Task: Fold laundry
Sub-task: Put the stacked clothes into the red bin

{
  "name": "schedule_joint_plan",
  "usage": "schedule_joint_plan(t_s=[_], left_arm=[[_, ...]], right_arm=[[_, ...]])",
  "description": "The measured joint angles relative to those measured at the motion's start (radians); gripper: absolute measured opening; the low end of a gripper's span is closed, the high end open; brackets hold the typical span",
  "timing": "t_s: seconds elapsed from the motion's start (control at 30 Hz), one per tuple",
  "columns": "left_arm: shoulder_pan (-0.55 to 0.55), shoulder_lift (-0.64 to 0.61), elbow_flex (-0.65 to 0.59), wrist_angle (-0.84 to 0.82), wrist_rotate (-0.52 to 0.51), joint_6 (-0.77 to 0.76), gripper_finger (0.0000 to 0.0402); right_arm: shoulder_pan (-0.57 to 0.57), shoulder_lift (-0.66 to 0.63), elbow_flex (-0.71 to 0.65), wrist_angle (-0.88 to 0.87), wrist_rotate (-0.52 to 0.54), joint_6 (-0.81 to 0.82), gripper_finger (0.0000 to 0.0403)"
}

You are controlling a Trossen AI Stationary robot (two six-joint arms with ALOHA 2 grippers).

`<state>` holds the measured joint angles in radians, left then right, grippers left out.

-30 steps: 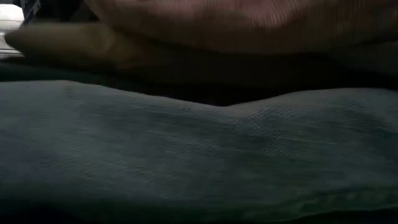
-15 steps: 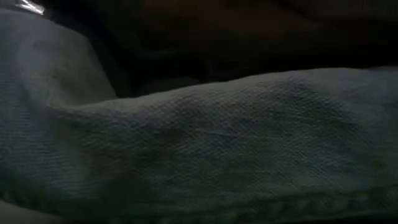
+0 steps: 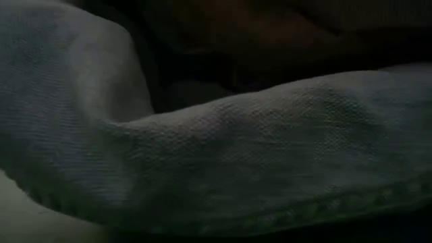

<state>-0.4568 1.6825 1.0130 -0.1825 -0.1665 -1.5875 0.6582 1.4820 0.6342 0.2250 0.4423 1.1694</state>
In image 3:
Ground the light blue garment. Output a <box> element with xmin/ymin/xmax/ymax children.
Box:
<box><xmin>0</xmin><ymin>0</ymin><xmax>432</xmax><ymax>237</ymax></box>

